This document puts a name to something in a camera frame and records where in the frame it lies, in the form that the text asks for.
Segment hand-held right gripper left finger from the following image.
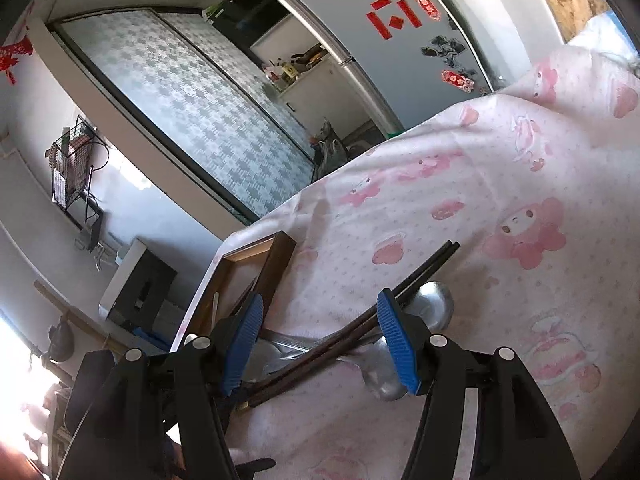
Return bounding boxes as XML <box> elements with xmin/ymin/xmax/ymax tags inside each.
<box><xmin>52</xmin><ymin>292</ymin><xmax>266</xmax><ymax>480</ymax></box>

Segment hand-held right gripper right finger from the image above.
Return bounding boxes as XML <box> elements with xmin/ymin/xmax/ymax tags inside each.
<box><xmin>376</xmin><ymin>287</ymin><xmax>581</xmax><ymax>480</ymax></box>

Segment metal spoon with ribbed handle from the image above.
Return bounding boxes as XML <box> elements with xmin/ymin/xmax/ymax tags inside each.
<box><xmin>250</xmin><ymin>327</ymin><xmax>323</xmax><ymax>377</ymax></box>

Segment large metal spoon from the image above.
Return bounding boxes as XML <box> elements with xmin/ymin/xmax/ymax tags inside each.
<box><xmin>350</xmin><ymin>282</ymin><xmax>456</xmax><ymax>351</ymax></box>

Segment dark wooden chopstick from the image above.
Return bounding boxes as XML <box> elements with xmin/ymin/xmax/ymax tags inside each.
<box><xmin>245</xmin><ymin>241</ymin><xmax>461</xmax><ymax>408</ymax></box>
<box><xmin>237</xmin><ymin>241</ymin><xmax>453</xmax><ymax>411</ymax></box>

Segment brown wooden tray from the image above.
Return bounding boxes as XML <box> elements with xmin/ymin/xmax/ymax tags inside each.
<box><xmin>170</xmin><ymin>231</ymin><xmax>297</xmax><ymax>356</ymax></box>

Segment white black cabinet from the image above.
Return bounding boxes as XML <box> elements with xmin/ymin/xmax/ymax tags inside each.
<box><xmin>99</xmin><ymin>239</ymin><xmax>179</xmax><ymax>333</ymax></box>

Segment pink printed tablecloth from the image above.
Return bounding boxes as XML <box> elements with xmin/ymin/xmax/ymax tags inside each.
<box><xmin>170</xmin><ymin>20</ymin><xmax>640</xmax><ymax>480</ymax></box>

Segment plastic bags on floor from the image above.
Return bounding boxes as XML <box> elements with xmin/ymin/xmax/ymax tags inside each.
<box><xmin>307</xmin><ymin>117</ymin><xmax>361</xmax><ymax>171</ymax></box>

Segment patterned sliding door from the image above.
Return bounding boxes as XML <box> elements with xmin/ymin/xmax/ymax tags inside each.
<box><xmin>47</xmin><ymin>7</ymin><xmax>331</xmax><ymax>226</ymax></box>

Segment white kitchen cabinet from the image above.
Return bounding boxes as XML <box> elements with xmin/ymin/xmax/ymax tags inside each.
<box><xmin>250</xmin><ymin>10</ymin><xmax>381</xmax><ymax>136</ymax></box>

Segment cooking oil bottles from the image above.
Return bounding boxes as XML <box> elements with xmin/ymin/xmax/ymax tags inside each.
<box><xmin>267</xmin><ymin>57</ymin><xmax>303</xmax><ymax>86</ymax></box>

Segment silver fridge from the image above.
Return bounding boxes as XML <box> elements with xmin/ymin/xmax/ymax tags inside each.
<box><xmin>275</xmin><ymin>0</ymin><xmax>531</xmax><ymax>133</ymax></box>

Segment black range hood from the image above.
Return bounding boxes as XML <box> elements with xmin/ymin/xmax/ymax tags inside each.
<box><xmin>202</xmin><ymin>0</ymin><xmax>281</xmax><ymax>41</ymax></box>

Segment black wire wall shelf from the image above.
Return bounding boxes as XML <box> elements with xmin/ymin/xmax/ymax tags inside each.
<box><xmin>47</xmin><ymin>115</ymin><xmax>108</xmax><ymax>223</ymax></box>

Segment red paper wall decoration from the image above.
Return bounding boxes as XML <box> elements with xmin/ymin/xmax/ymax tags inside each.
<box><xmin>0</xmin><ymin>40</ymin><xmax>35</xmax><ymax>86</ymax></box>

